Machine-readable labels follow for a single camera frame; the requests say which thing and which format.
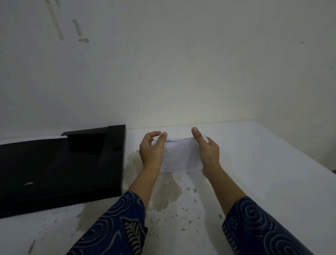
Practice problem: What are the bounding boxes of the person's left hand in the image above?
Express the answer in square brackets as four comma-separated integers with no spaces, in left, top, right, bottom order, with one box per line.
[139,131,168,176]

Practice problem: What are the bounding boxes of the person's right forearm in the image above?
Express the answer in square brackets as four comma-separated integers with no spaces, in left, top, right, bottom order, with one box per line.
[206,167,314,255]

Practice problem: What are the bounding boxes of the person's left forearm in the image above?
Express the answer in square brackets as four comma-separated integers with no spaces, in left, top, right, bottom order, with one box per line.
[65,167,161,255]

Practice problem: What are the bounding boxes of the person's right hand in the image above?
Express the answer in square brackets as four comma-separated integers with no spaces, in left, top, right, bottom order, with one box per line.
[191,127,221,179]

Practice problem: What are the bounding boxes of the pile of white printed papers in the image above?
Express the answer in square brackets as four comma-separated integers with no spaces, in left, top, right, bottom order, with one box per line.
[153,136,209,175]

